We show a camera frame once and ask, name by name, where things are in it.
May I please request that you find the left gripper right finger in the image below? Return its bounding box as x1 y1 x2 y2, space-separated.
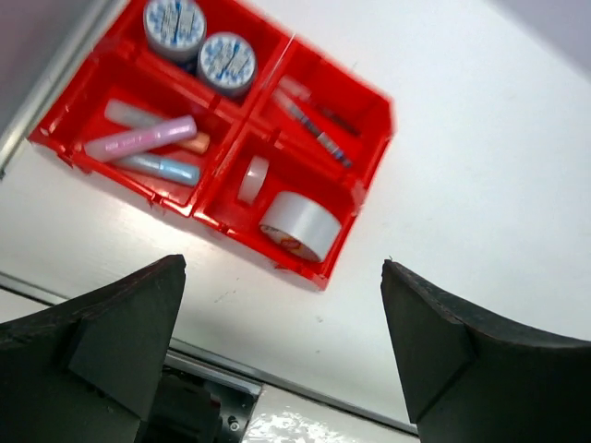
380 260 590 442

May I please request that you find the red compartment storage bin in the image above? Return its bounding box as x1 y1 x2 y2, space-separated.
30 1 395 288

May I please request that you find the purple glue stick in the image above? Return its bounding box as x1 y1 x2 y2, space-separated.
84 115 198 162

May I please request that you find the orange glue stick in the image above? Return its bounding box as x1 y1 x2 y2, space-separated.
104 99 211 155

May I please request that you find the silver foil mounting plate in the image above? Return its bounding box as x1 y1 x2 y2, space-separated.
242 385 418 443

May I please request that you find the large clear tape roll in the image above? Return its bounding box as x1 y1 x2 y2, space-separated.
259 191 342 263

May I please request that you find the blue glue stick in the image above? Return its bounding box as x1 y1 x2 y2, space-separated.
114 153 200 186

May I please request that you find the red gel pen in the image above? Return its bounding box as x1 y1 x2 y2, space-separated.
278 76 360 137

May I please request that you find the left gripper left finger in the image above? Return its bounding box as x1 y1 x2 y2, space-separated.
1 255 186 442

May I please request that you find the blue gel pen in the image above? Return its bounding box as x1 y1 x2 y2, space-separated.
272 89 352 168

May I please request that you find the blue white putty jar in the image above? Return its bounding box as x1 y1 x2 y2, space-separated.
197 32 258 99
142 0 207 64

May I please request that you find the small clear tape roll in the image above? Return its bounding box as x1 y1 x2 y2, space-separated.
237 156 270 205

